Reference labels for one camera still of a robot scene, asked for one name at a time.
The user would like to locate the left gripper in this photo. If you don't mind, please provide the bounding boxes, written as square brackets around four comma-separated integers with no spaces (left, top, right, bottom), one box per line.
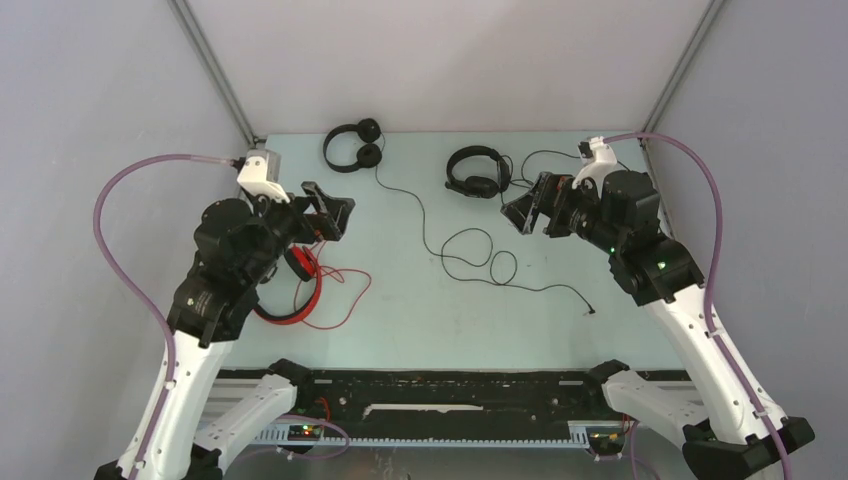
[243,180,354,284]

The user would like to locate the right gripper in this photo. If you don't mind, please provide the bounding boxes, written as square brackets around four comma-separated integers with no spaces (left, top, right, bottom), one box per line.
[500,171,624,255]

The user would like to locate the black headset with microphone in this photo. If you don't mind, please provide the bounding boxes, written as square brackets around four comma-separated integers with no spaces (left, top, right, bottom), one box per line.
[439,145,588,211]

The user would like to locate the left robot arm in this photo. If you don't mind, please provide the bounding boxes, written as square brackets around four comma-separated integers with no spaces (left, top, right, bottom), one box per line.
[95,181,355,479]

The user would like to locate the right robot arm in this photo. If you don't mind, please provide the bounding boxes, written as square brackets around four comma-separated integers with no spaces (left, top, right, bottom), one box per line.
[501,170,815,479]

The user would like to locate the red headphones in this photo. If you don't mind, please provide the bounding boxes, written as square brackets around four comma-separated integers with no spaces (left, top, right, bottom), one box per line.
[253,239,373,331]

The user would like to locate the small black foam headphones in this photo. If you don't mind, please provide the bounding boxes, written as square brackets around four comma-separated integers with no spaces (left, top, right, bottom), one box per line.
[321,118,597,315]

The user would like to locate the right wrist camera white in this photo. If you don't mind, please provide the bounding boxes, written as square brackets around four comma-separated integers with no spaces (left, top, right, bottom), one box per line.
[571,136,619,189]

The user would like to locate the black mounting rail base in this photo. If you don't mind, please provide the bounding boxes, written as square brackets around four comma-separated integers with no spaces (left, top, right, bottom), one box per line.
[290,367,637,447]

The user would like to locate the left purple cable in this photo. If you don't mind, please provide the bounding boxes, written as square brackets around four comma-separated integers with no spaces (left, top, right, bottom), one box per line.
[93,153,248,480]

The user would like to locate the purple cable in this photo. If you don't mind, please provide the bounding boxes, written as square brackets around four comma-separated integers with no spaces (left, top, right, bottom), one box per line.
[599,131,794,480]
[93,153,248,480]

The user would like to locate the left aluminium corner post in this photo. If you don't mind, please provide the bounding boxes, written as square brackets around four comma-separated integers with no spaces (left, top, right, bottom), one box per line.
[167,0,260,147]

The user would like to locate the aluminium corner post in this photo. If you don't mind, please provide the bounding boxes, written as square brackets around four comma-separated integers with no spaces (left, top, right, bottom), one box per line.
[167,0,260,147]
[642,0,728,132]

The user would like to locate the right aluminium corner post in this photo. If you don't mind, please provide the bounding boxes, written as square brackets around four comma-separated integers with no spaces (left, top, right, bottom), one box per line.
[642,0,728,132]

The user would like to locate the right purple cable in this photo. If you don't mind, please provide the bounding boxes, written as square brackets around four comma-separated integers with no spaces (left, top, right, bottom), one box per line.
[599,131,794,480]

